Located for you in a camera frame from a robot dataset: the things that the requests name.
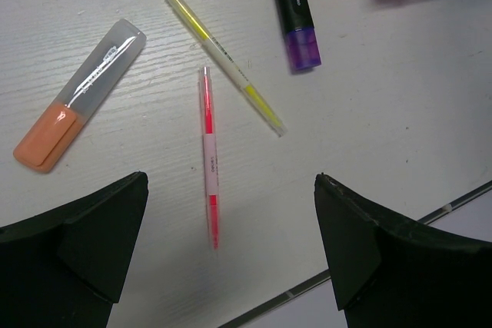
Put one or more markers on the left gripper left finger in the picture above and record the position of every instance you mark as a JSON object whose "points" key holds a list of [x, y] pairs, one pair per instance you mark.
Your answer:
{"points": [[67, 267]]}

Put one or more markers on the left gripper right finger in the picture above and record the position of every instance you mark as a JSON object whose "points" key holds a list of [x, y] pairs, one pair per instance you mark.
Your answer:
{"points": [[388, 270]]}

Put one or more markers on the purple black highlighter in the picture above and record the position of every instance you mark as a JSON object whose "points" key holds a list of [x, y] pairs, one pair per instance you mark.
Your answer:
{"points": [[297, 27]]}

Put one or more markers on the orange clear highlighter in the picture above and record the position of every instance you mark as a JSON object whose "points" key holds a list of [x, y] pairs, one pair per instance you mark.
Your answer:
{"points": [[54, 131]]}

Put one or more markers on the yellow thin pen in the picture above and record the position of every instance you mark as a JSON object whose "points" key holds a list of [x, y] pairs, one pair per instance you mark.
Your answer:
{"points": [[224, 60]]}

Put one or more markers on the pink thin pen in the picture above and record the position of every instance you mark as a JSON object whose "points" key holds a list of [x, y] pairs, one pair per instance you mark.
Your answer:
{"points": [[210, 156]]}

